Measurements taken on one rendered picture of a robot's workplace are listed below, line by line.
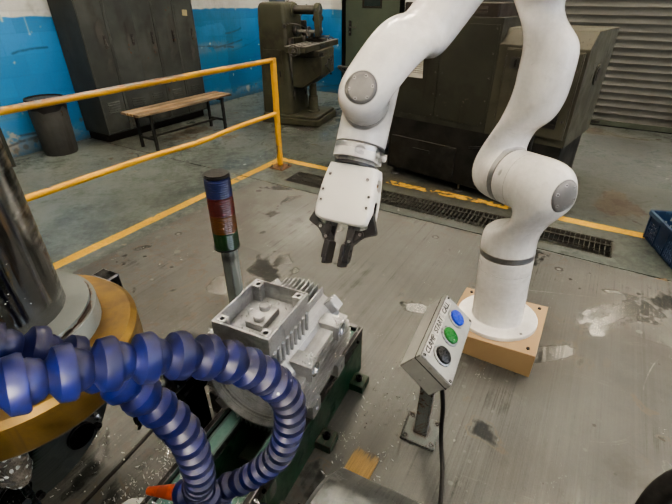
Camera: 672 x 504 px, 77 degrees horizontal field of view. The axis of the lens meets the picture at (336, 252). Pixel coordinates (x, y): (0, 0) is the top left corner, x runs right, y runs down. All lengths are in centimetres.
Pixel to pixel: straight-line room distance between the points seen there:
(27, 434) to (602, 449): 95
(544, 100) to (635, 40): 603
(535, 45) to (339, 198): 47
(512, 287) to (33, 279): 91
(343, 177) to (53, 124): 509
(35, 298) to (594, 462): 94
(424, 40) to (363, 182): 22
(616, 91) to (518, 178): 613
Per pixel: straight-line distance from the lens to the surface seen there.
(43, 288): 36
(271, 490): 78
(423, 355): 68
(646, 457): 108
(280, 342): 65
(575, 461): 101
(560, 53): 93
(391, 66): 65
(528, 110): 94
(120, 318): 39
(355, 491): 47
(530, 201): 90
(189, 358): 20
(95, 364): 19
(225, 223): 101
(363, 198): 69
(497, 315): 109
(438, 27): 75
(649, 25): 695
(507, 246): 99
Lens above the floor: 156
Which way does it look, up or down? 31 degrees down
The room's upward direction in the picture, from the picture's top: straight up
